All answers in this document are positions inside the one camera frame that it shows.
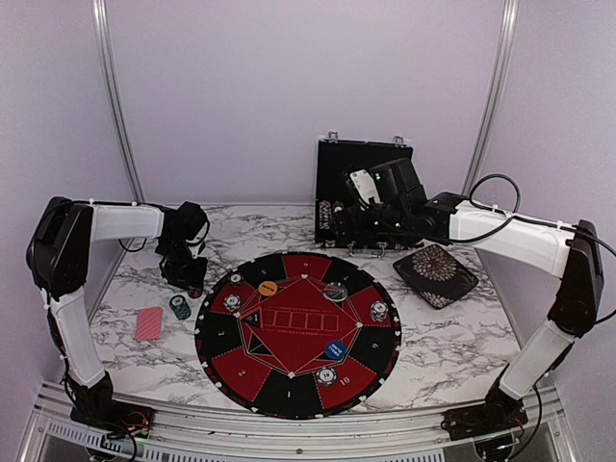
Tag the aluminium corner post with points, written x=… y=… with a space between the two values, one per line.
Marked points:
x=109 y=71
x=496 y=88

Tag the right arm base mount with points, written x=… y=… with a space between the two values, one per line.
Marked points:
x=498 y=412

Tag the black poker chip case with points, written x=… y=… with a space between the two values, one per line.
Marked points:
x=345 y=187

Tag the clear round button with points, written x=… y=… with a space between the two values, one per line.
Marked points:
x=335 y=292

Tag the round red black poker mat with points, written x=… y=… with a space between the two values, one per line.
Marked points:
x=265 y=356

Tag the white chip stack seat four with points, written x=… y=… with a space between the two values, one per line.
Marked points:
x=232 y=303

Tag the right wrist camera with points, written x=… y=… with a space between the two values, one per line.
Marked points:
x=395 y=183

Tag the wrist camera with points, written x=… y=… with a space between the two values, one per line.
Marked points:
x=189 y=226
x=395 y=183

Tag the orange dealer button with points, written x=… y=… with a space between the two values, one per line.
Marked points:
x=267 y=288

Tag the green poker chip stack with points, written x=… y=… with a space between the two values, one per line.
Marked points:
x=180 y=307

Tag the right aluminium corner post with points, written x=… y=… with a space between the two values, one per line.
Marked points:
x=496 y=88

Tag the red poker chip stack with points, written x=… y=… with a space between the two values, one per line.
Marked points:
x=194 y=293

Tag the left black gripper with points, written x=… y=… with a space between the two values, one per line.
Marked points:
x=192 y=279

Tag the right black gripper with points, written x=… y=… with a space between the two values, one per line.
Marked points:
x=341 y=218

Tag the white chip seat five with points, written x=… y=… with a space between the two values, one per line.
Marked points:
x=235 y=278

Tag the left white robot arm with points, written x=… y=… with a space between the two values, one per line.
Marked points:
x=58 y=257

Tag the blue blind button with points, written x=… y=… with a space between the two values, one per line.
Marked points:
x=335 y=350

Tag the left aluminium corner post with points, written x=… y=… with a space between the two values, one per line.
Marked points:
x=109 y=71

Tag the black floral square plate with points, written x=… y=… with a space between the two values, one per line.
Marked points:
x=435 y=276

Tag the red playing card deck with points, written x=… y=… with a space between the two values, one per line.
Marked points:
x=149 y=324

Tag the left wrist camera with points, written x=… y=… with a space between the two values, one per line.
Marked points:
x=189 y=226

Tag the white chip stack seat eight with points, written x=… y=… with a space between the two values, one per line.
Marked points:
x=379 y=311

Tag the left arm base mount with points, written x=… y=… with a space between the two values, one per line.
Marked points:
x=96 y=407

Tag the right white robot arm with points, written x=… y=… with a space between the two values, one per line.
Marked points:
x=567 y=252

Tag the aluminium front rail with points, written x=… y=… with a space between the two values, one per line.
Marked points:
x=182 y=432

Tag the white chip stack seat ten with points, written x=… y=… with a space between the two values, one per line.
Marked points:
x=326 y=376

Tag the white chips row in case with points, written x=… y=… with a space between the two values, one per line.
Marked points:
x=323 y=221

